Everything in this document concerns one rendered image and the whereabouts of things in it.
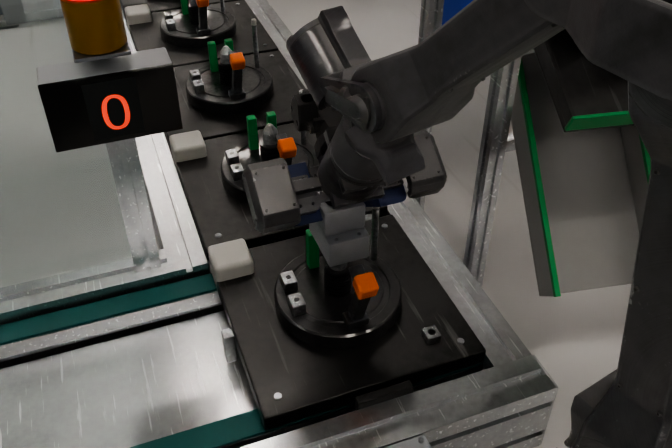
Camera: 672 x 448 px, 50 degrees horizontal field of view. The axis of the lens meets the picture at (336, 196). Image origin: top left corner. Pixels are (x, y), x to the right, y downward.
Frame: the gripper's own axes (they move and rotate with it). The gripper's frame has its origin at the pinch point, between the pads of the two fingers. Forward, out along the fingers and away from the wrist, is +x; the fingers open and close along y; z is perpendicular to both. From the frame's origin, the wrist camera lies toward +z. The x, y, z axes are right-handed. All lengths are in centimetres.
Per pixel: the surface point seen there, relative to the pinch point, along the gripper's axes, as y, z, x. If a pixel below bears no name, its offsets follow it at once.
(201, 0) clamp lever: 1, 51, 41
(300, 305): 5.1, -8.7, 7.2
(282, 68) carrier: -10, 36, 43
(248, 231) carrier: 6.3, 3.7, 19.9
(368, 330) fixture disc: -0.8, -13.2, 6.0
